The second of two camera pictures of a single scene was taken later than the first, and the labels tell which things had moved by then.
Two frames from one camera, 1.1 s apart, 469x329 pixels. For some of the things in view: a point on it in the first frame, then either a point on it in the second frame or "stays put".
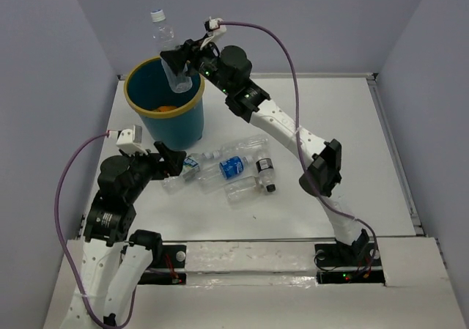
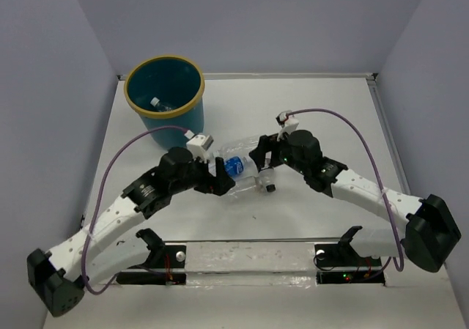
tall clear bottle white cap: [165, 39] to [159, 105]
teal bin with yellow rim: [171, 120] stays put
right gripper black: [178, 57] to [267, 143]
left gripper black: [171, 165] to [218, 184]
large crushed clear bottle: [249, 146] stays put
